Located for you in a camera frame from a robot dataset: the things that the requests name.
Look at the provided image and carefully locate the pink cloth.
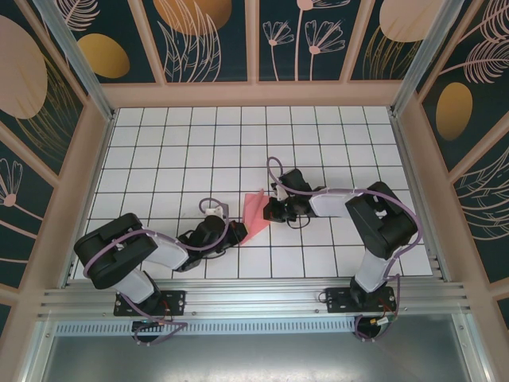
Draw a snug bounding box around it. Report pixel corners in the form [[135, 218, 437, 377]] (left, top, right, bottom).
[[237, 189, 275, 248]]

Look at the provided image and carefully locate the grey metal sheet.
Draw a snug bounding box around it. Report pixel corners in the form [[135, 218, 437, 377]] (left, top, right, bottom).
[[33, 314, 480, 382]]

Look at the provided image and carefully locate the black circuit board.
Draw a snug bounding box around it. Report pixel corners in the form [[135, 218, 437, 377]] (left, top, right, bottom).
[[132, 319, 173, 332]]

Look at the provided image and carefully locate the dark panel with flower outlines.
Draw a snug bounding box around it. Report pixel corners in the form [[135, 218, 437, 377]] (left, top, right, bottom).
[[258, 0, 348, 84]]

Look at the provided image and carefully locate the dark panel with orange circle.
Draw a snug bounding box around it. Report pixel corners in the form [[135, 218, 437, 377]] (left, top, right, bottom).
[[143, 0, 251, 84]]

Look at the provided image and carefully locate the dark panel with pale circle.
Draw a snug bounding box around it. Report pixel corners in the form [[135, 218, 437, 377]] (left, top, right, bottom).
[[348, 0, 434, 83]]

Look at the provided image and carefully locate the dark floral side panel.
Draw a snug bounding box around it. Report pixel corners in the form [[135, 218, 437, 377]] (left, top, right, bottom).
[[417, 0, 509, 174], [0, 137, 56, 290], [0, 0, 87, 181], [453, 133, 509, 288]]

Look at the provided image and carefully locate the dark panel with gold oval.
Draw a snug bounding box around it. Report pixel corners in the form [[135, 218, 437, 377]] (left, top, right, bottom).
[[55, 0, 158, 85]]

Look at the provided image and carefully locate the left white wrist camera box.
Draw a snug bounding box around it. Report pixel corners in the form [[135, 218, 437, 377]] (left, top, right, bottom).
[[204, 204, 230, 219]]

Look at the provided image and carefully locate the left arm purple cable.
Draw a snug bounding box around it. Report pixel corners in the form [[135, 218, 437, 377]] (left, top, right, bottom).
[[83, 197, 231, 346]]

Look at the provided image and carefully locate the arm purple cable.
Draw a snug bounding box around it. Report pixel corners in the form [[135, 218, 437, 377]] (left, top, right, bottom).
[[266, 157, 422, 343], [83, 197, 231, 346]]

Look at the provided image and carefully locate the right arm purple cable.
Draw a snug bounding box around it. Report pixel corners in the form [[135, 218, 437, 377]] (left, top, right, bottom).
[[266, 157, 422, 343]]

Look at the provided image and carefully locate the aluminium mounting rail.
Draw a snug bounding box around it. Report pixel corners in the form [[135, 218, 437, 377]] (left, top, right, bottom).
[[37, 280, 474, 319]]

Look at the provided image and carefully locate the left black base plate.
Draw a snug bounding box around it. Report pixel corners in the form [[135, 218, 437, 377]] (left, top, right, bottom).
[[114, 290, 187, 318]]

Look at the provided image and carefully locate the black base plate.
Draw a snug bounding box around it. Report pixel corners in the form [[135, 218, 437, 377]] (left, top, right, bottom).
[[324, 286, 398, 314], [114, 290, 187, 318]]

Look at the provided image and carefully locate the slotted metal cable tray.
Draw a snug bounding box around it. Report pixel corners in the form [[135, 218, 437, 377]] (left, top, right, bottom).
[[55, 320, 359, 336]]

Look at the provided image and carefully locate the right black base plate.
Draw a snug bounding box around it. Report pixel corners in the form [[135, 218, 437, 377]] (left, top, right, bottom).
[[324, 286, 398, 314]]

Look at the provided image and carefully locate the aluminium table edge rail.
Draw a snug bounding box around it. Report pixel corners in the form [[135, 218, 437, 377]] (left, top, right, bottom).
[[389, 113, 453, 282]]

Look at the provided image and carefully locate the right aluminium frame post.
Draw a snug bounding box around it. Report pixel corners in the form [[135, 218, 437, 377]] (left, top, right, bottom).
[[389, 0, 472, 117]]

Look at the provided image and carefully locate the aluminium frame post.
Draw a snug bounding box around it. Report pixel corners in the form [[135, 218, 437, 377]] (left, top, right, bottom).
[[31, 0, 117, 123], [389, 0, 472, 117]]

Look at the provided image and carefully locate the left aluminium frame post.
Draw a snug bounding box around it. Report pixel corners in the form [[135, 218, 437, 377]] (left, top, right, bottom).
[[31, 0, 117, 123]]

